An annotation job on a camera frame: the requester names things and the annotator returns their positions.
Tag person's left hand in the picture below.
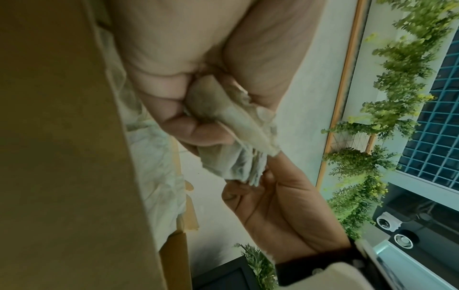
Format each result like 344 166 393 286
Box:
107 0 327 156

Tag brown paper box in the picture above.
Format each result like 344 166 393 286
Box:
0 0 200 290

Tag person's right hand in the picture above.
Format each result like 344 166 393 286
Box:
221 151 354 264

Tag wooden framed lattice board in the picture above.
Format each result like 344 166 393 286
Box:
324 131 375 155

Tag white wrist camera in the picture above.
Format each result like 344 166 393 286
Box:
315 261 378 290

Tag green fern plants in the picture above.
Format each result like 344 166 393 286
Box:
320 0 459 242

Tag bunch of tea bags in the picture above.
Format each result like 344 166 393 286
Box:
185 73 282 188

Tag rows of packed tea bags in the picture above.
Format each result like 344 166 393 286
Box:
95 22 189 236

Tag blue grid window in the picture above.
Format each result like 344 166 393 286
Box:
396 31 459 191

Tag black marker wristband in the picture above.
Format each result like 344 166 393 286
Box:
273 239 406 290

